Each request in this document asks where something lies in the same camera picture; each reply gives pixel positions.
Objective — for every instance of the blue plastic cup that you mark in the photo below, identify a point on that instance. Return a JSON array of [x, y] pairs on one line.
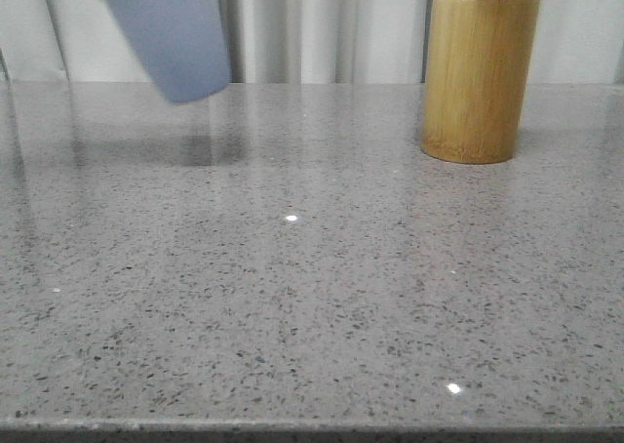
[[180, 44]]

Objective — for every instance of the bamboo wooden holder cup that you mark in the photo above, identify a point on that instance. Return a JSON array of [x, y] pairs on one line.
[[476, 75]]

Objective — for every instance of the white pleated curtain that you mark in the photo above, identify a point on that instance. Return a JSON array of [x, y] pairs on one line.
[[303, 41]]

